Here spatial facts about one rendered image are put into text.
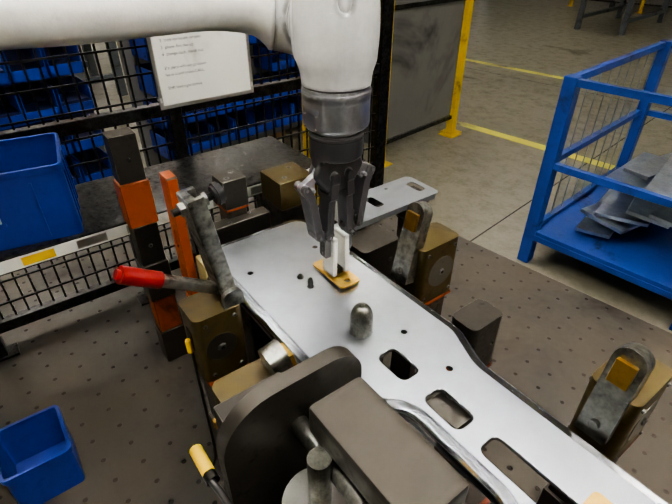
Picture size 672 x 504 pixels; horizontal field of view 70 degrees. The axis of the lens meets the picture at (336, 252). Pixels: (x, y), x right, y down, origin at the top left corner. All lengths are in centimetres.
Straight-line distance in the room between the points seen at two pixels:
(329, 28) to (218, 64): 61
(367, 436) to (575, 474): 31
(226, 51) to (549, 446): 97
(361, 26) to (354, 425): 42
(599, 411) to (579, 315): 67
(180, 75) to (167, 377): 64
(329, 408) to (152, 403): 72
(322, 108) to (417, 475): 43
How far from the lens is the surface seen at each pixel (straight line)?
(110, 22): 65
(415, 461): 34
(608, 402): 63
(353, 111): 62
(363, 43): 59
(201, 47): 115
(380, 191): 104
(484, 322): 74
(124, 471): 97
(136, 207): 89
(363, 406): 36
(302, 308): 72
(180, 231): 71
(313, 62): 60
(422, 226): 75
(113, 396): 109
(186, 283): 63
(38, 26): 63
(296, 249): 85
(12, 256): 94
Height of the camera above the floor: 147
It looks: 34 degrees down
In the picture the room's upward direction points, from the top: straight up
